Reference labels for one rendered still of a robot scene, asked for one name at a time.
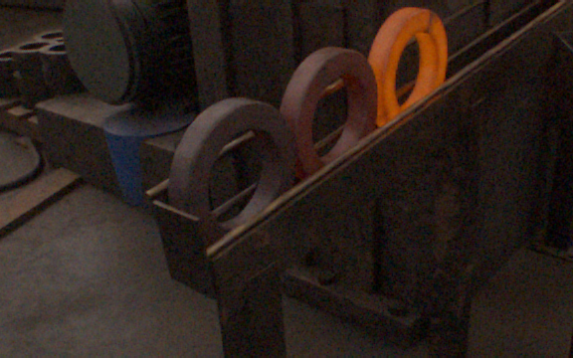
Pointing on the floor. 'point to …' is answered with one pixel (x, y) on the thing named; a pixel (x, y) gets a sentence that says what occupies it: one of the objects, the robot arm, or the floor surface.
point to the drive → (120, 86)
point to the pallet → (26, 85)
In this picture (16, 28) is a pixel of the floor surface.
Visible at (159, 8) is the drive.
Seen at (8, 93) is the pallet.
